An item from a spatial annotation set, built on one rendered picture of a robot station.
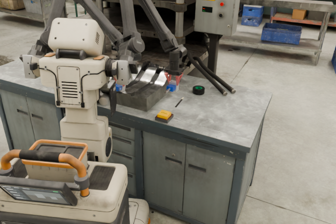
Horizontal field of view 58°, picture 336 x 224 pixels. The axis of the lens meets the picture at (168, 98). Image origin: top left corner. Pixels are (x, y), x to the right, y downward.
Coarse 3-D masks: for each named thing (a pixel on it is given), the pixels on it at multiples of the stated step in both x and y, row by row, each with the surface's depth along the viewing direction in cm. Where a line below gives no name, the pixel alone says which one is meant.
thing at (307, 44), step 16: (240, 0) 478; (256, 0) 469; (272, 0) 460; (288, 0) 494; (304, 0) 497; (240, 32) 554; (320, 32) 510; (288, 48) 484; (304, 48) 475; (320, 48) 468
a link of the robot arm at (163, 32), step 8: (144, 0) 160; (144, 8) 163; (152, 8) 163; (152, 16) 164; (152, 24) 167; (160, 24) 166; (160, 32) 167; (168, 32) 168; (160, 40) 170; (168, 40) 168; (168, 48) 173
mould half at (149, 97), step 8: (144, 72) 204; (152, 72) 202; (160, 72) 201; (144, 80) 199; (160, 80) 197; (128, 88) 187; (136, 88) 188; (152, 88) 189; (160, 88) 191; (120, 96) 185; (128, 96) 182; (144, 96) 178; (152, 96) 183; (160, 96) 194; (120, 104) 187; (128, 104) 184; (136, 104) 182; (144, 104) 179; (152, 104) 186
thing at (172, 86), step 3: (171, 81) 181; (174, 81) 181; (168, 84) 180; (171, 84) 180; (174, 84) 180; (168, 87) 178; (171, 87) 177; (174, 87) 179; (177, 87) 182; (165, 90) 174; (168, 90) 176; (171, 90) 178; (174, 90) 181
